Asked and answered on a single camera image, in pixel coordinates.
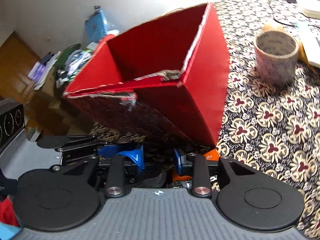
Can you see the red brocade cardboard box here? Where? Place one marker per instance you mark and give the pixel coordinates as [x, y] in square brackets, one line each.
[166, 77]

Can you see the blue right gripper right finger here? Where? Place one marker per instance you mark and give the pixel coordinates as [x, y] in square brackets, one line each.
[179, 161]

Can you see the white book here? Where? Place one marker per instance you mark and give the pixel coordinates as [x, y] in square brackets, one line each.
[311, 13]

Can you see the pile of clothes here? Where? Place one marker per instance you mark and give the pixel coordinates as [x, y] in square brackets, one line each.
[65, 66]

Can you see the orange wooden ball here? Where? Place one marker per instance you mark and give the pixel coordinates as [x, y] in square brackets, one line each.
[272, 26]

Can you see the blue plastic bag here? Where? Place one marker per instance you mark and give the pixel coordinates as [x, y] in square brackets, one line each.
[98, 26]

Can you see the white blue tube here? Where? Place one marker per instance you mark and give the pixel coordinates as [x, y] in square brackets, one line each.
[310, 44]

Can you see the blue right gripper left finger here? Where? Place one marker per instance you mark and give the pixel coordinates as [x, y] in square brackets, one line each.
[136, 155]

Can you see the orange handled metal tool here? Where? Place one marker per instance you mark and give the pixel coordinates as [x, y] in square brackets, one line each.
[197, 171]

